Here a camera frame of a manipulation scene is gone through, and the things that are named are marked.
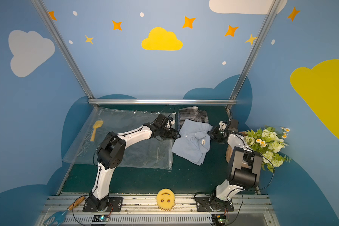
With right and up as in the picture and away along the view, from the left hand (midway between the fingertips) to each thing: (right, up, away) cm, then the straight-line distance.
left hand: (180, 135), depth 93 cm
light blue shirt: (+9, -4, +3) cm, 11 cm away
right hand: (+21, +3, +1) cm, 21 cm away
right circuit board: (+19, -41, -22) cm, 50 cm away
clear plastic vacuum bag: (-21, -12, +1) cm, 24 cm away
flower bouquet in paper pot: (+39, 0, -28) cm, 48 cm away
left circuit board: (-42, -40, -21) cm, 62 cm away
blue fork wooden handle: (-63, -39, -24) cm, 77 cm away
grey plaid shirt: (+11, +16, +21) cm, 29 cm away
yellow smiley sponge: (-9, -32, -19) cm, 38 cm away
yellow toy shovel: (-63, +8, +15) cm, 65 cm away
